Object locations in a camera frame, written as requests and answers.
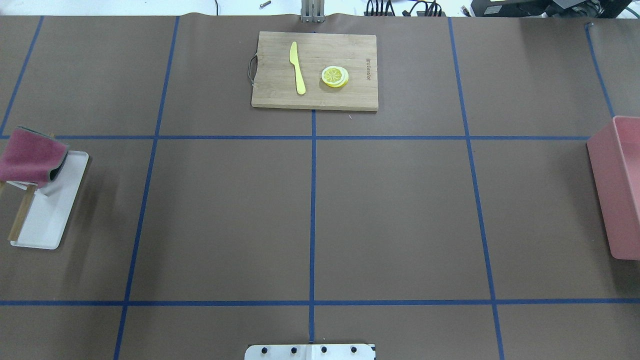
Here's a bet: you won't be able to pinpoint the red wiping cloth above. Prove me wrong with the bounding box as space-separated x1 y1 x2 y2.
0 126 69 188

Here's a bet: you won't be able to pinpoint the bamboo cutting board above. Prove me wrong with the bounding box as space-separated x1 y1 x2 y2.
251 30 379 112

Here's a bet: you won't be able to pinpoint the yellow plastic knife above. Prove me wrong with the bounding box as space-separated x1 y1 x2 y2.
288 41 307 96

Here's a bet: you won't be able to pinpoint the yellow lemon slices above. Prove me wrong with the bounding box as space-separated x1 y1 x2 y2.
320 65 350 88

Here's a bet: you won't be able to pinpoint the pink plastic bin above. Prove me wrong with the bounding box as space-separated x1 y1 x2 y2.
586 115 640 261

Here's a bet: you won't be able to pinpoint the wooden rack bar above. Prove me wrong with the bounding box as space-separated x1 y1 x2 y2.
7 184 38 242

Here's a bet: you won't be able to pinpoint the white rack tray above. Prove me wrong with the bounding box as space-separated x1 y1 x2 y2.
10 150 90 250

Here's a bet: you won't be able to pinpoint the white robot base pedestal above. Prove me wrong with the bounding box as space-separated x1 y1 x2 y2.
244 343 377 360

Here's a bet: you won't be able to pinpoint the aluminium frame post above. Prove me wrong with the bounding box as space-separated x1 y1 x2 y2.
300 0 326 24

